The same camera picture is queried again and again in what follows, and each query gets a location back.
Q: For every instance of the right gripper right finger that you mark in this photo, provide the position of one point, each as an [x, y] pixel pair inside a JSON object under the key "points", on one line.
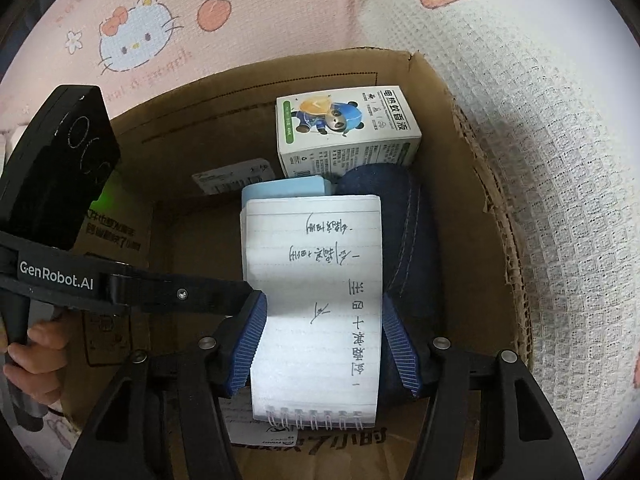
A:
{"points": [[520, 436]]}

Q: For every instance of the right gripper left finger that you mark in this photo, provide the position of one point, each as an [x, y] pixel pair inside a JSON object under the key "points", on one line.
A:
{"points": [[240, 344]]}

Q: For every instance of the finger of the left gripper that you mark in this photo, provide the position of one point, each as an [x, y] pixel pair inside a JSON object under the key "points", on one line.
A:
{"points": [[156, 293]]}

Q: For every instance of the spiral notebook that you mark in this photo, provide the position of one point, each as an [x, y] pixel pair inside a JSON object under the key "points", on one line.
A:
{"points": [[319, 262]]}

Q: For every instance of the person left hand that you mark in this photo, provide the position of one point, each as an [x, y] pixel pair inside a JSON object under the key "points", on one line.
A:
{"points": [[37, 367]]}

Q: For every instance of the dark blue denim pouch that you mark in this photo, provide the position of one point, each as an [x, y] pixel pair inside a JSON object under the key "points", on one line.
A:
{"points": [[413, 287]]}

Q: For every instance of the brown cardboard box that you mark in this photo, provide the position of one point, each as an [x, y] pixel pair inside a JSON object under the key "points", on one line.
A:
{"points": [[438, 232]]}

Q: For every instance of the light blue flat box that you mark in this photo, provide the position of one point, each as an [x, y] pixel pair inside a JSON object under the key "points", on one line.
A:
{"points": [[309, 186]]}

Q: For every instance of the panda print carton box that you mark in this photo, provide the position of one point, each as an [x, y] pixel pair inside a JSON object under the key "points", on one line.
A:
{"points": [[328, 133]]}

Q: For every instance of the pink hello kitty mat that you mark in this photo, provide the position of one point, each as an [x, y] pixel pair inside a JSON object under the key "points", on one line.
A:
{"points": [[535, 204]]}

